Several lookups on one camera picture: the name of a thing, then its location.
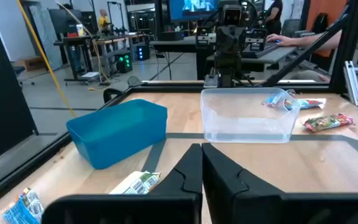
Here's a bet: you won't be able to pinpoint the black desk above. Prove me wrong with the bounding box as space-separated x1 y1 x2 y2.
53 34 93 83

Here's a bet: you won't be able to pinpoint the red light-blue chewy granola bar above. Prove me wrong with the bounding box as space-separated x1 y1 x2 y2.
284 98 324 110

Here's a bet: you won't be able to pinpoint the red green chewy granola bar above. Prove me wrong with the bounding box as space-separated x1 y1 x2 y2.
303 113 354 133

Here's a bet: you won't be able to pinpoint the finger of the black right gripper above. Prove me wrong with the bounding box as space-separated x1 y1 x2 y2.
231 30 246 53
218 30 232 53

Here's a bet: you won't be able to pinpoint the large monitor screen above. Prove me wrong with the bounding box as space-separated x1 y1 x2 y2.
168 0 220 23

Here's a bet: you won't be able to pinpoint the computer tower green lights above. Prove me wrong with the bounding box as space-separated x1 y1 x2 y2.
116 52 133 74

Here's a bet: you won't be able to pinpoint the beige hanging cable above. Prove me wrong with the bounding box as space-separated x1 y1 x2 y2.
54 0 111 85

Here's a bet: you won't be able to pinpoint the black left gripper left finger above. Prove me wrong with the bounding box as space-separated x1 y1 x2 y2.
152 142 203 195

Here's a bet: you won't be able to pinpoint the cardboard box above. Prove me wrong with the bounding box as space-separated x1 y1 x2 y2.
12 56 48 72

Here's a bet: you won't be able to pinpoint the blue granola bar orange ends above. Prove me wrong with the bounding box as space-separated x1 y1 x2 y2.
2 187 45 224

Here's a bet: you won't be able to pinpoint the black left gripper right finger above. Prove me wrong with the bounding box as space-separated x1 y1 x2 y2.
202 142 285 224

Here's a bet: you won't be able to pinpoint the wooden top desk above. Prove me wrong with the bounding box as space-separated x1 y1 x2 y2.
93 32 147 77

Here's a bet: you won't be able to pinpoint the grey office chair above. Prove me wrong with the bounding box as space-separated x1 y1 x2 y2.
280 18 303 38

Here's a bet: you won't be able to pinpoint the person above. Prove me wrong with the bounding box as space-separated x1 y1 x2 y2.
98 8 111 34
258 0 284 35

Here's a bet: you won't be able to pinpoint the black curved bracket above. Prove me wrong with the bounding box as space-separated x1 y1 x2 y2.
103 88 124 104

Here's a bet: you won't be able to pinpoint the white green granola bar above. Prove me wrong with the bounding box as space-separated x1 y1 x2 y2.
109 170 161 195

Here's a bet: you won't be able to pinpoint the blue plastic bin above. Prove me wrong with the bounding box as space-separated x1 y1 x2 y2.
66 98 168 170

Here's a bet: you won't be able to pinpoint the yellow hanging cable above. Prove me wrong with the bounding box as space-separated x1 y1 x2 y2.
16 0 76 118

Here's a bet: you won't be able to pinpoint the dark grey long desk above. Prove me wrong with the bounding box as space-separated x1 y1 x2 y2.
149 35 217 80

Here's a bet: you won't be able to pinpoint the computer tower blue lights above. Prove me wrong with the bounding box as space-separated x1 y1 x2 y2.
135 45 151 62

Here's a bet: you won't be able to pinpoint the person's forearm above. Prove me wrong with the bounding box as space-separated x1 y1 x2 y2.
293 27 358 52

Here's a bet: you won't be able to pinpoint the black partition panel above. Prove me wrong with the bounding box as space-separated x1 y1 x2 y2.
0 0 39 169

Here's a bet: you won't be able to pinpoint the black wire stand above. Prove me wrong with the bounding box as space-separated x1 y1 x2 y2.
127 75 143 88

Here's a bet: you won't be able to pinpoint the silver aluminium bracket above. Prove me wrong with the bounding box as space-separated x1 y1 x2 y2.
343 60 358 107

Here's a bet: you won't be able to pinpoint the grey keyboard desk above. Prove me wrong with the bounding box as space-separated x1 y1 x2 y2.
206 45 298 65

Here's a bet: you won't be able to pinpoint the blue office chair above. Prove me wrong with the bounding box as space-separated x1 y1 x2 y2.
11 64 36 87

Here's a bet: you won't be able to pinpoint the orange panel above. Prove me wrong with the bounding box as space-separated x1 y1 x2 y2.
305 0 348 58

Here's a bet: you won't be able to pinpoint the person's hand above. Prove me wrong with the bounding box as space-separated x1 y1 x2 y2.
265 33 298 47

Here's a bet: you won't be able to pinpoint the black backlit keyboard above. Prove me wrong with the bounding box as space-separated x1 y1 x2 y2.
242 42 281 59

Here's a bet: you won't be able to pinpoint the clear plastic bin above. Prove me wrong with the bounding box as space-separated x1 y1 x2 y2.
200 87 301 144

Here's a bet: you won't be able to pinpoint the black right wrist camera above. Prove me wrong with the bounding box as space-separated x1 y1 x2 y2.
221 4 244 26

